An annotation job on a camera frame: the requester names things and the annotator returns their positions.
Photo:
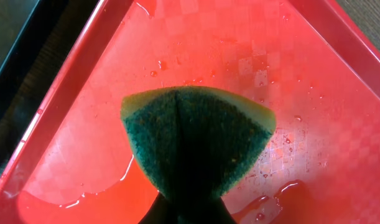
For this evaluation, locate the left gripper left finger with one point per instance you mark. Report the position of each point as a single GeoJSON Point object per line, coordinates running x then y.
{"type": "Point", "coordinates": [161, 212]}

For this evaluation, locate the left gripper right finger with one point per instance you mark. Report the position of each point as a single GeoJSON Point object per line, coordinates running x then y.
{"type": "Point", "coordinates": [214, 212]}

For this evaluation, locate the green yellow scrub sponge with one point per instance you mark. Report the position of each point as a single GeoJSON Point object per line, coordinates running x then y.
{"type": "Point", "coordinates": [194, 143]}

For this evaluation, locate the red plastic serving tray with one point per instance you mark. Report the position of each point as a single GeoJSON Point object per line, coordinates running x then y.
{"type": "Point", "coordinates": [305, 60]}

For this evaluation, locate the black rectangular water basin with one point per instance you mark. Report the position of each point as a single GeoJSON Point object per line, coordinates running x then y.
{"type": "Point", "coordinates": [24, 25]}

